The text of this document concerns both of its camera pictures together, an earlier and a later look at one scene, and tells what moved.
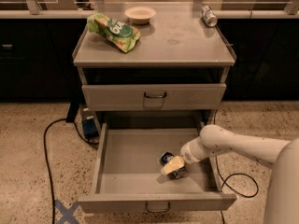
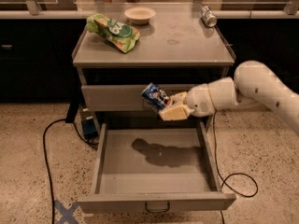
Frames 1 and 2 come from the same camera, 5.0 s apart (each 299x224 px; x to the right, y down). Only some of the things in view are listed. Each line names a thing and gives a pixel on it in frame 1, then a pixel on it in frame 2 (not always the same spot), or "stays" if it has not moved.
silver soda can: [208, 17] stays
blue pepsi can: [164, 159] → [154, 93]
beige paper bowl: [140, 15] stays
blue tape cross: [67, 215] stays
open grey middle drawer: [128, 172] stays
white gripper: [189, 153] → [200, 99]
